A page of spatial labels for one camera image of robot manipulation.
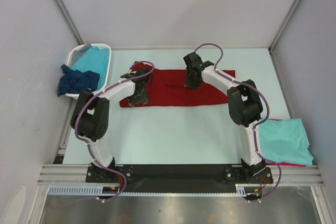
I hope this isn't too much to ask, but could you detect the red t shirt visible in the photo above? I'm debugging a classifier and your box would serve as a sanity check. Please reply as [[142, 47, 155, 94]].
[[119, 61, 236, 109]]

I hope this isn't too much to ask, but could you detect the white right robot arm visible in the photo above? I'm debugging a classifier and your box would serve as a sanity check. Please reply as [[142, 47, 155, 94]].
[[183, 52, 266, 183]]

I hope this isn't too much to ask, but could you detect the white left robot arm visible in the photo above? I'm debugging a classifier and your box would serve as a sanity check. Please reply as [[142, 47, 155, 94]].
[[70, 66, 154, 182]]

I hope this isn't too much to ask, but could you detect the turquoise t shirt in basket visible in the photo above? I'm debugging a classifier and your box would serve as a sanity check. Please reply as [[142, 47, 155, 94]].
[[70, 46, 110, 90]]

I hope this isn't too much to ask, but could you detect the white laundry basket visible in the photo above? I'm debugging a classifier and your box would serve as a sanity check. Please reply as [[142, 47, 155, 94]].
[[65, 44, 112, 93]]

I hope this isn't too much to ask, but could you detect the navy blue t shirt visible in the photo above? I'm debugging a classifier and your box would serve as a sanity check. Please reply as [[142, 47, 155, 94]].
[[57, 65, 100, 97]]

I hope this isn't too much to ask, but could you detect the grey t shirt in basket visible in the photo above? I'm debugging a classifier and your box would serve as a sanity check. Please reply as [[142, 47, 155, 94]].
[[71, 44, 92, 65]]

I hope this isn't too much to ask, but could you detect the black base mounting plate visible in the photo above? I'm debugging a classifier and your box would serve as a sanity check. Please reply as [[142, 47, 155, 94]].
[[86, 163, 275, 193]]

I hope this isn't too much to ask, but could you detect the light blue folded t shirt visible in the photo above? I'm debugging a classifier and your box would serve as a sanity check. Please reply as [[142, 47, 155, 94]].
[[259, 119, 313, 166]]

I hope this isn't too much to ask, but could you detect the pink folded t shirt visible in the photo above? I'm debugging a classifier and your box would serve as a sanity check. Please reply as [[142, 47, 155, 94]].
[[269, 119, 306, 167]]

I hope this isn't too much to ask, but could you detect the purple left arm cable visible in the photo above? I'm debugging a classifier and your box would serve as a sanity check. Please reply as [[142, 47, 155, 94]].
[[75, 60, 155, 204]]

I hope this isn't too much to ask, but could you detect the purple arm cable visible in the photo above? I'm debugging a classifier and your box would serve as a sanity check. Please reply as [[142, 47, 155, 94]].
[[194, 43, 283, 204], [75, 60, 155, 204]]

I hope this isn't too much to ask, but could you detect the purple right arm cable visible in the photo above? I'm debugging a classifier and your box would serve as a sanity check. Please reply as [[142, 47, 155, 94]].
[[194, 43, 283, 204]]

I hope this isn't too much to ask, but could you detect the aluminium frame rail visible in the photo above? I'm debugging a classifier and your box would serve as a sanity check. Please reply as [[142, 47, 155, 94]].
[[37, 164, 324, 186]]

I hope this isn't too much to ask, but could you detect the white slotted cable duct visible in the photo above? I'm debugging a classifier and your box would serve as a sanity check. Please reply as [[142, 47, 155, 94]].
[[49, 184, 261, 197]]

